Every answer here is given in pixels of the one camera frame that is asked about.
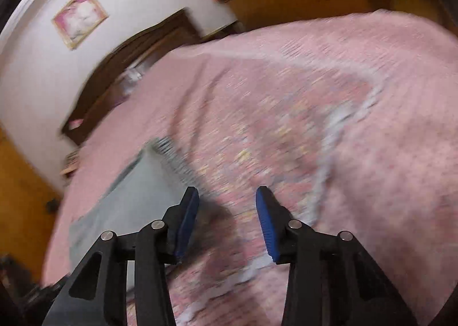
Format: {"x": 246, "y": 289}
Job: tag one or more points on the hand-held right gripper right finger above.
{"x": 266, "y": 225}

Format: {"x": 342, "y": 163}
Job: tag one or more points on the dark wooden headboard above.
{"x": 107, "y": 79}

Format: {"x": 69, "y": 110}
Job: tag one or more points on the pillows at headboard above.
{"x": 132, "y": 75}

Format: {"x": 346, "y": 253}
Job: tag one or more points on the grey-blue pants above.
{"x": 136, "y": 197}

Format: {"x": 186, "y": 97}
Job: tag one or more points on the pink floral bed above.
{"x": 322, "y": 96}

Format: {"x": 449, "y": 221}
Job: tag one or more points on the framed wall picture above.
{"x": 80, "y": 18}

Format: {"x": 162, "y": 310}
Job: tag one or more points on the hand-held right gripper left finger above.
{"x": 188, "y": 225}

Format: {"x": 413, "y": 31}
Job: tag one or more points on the small pink item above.
{"x": 75, "y": 123}

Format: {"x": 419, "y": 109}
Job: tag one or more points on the small black device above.
{"x": 53, "y": 205}

